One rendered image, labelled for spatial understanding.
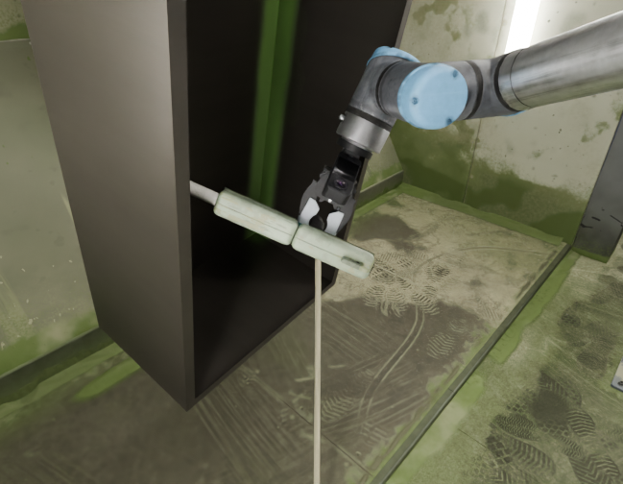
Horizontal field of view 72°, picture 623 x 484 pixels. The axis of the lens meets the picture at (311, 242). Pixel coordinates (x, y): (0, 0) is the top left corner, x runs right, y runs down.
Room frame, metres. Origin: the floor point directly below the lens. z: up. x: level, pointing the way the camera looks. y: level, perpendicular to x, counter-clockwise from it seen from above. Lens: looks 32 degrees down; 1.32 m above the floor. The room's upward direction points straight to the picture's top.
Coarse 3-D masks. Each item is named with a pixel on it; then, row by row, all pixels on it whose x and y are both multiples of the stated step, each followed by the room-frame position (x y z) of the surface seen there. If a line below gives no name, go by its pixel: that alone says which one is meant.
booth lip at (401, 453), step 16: (560, 256) 1.89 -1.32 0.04; (544, 272) 1.75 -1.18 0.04; (512, 320) 1.41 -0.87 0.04; (496, 336) 1.30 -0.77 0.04; (480, 352) 1.21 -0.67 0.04; (448, 400) 0.99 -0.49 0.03; (432, 416) 0.93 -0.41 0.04; (416, 432) 0.86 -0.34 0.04; (400, 448) 0.81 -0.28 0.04; (384, 480) 0.71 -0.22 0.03
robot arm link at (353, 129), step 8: (344, 120) 0.77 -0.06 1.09; (352, 120) 0.75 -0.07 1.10; (360, 120) 0.74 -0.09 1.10; (344, 128) 0.75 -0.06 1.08; (352, 128) 0.74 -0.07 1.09; (360, 128) 0.74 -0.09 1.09; (368, 128) 0.74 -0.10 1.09; (376, 128) 0.74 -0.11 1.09; (344, 136) 0.75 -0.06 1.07; (352, 136) 0.74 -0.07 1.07; (360, 136) 0.73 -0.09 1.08; (368, 136) 0.73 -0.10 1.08; (376, 136) 0.74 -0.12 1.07; (384, 136) 0.75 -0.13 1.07; (360, 144) 0.73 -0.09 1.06; (368, 144) 0.73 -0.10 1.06; (376, 144) 0.74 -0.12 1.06; (376, 152) 0.74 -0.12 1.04
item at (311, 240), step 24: (192, 192) 0.71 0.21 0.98; (216, 192) 0.71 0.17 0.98; (240, 216) 0.68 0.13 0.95; (264, 216) 0.68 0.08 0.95; (288, 216) 0.70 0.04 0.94; (288, 240) 0.66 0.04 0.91; (312, 240) 0.66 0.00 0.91; (336, 240) 0.67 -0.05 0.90; (336, 264) 0.64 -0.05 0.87; (360, 264) 0.64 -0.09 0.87
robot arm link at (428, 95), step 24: (384, 72) 0.73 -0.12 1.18; (408, 72) 0.67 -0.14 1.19; (432, 72) 0.64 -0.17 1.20; (456, 72) 0.65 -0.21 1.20; (384, 96) 0.70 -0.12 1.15; (408, 96) 0.64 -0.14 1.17; (432, 96) 0.63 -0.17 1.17; (456, 96) 0.64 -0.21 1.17; (408, 120) 0.65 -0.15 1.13; (432, 120) 0.63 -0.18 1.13; (456, 120) 0.68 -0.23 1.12
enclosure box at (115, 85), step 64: (64, 0) 0.66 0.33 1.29; (128, 0) 0.57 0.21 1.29; (192, 0) 1.00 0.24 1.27; (256, 0) 1.16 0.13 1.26; (320, 0) 1.14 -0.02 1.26; (384, 0) 1.04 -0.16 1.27; (64, 64) 0.69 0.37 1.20; (128, 64) 0.59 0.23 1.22; (192, 64) 1.02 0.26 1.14; (256, 64) 1.19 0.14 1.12; (320, 64) 1.15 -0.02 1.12; (64, 128) 0.73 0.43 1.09; (128, 128) 0.61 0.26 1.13; (192, 128) 1.04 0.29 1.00; (256, 128) 1.23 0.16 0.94; (320, 128) 1.15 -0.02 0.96; (128, 192) 0.64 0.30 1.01; (256, 192) 1.28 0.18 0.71; (128, 256) 0.68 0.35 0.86; (192, 256) 1.08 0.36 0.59; (256, 256) 1.19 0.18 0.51; (128, 320) 0.73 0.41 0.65; (192, 320) 0.61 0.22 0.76; (256, 320) 0.92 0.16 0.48; (192, 384) 0.64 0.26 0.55
